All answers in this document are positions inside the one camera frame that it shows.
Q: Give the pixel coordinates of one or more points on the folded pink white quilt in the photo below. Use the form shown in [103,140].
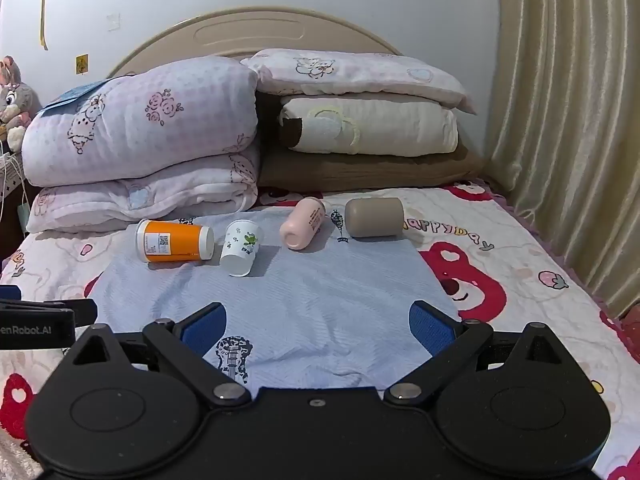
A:
[150,130]

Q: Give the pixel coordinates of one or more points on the pink bottle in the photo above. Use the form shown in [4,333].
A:
[300,225]

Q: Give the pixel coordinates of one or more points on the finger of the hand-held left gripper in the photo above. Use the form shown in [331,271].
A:
[85,311]

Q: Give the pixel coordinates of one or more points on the cream pillow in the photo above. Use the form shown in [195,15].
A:
[400,127]

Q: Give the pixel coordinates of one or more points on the yellow wall sticker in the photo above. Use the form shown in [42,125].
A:
[82,63]

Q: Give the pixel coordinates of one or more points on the pink white pillow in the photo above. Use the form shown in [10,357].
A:
[370,75]

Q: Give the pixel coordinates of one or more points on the white wall hook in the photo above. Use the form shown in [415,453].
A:
[113,19]

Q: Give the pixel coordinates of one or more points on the grey plush rabbit toy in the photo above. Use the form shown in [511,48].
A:
[12,100]

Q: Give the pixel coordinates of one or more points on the cream striped curtain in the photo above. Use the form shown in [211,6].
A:
[570,110]

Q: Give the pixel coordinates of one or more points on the yellow hanging ribbon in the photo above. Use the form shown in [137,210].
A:
[44,5]

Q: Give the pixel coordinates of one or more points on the beige bed headboard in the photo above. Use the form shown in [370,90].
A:
[250,32]

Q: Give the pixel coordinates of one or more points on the light blue cloth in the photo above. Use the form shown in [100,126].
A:
[310,300]

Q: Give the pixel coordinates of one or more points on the orange cup with white lid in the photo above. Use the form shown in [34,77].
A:
[172,241]

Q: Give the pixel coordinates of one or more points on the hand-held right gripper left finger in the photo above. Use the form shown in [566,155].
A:
[204,331]

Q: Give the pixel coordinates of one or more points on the brown pillow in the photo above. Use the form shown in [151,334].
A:
[370,172]

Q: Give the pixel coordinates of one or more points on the taupe cup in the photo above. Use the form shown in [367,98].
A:
[374,217]

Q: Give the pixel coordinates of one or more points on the blue paper sheet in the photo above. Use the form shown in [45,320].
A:
[75,94]

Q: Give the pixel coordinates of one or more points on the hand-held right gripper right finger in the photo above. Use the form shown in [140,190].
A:
[433,331]

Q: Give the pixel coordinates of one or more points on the white floral paper cup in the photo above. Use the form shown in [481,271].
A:
[241,250]

